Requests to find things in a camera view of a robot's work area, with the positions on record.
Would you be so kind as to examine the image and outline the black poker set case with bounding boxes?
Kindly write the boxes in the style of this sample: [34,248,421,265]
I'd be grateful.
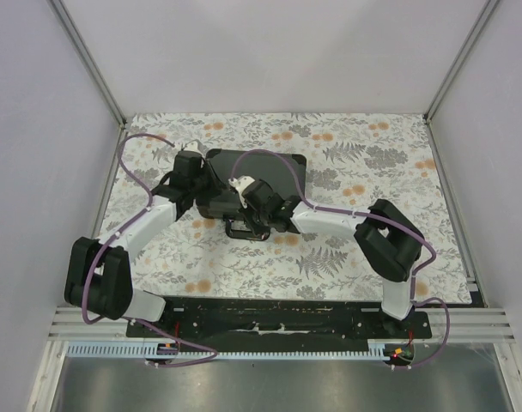
[196,148,307,241]

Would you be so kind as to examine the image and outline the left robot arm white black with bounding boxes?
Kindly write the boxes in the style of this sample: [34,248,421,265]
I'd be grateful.
[64,150,222,337]

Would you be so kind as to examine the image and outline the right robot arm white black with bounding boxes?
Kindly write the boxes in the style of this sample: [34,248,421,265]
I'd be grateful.
[229,176,424,338]

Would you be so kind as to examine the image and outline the floral table mat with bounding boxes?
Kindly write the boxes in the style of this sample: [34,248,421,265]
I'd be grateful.
[101,113,472,304]

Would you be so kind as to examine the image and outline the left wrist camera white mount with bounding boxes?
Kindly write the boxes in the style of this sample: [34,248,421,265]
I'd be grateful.
[181,140,202,154]

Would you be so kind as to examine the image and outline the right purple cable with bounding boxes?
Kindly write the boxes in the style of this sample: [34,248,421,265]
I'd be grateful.
[228,149,451,368]

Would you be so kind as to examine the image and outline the white slotted cable duct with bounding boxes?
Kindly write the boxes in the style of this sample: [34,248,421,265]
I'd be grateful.
[66,342,390,361]

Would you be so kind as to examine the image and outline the aluminium frame rails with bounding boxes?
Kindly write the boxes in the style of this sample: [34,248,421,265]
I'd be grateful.
[51,1,522,411]

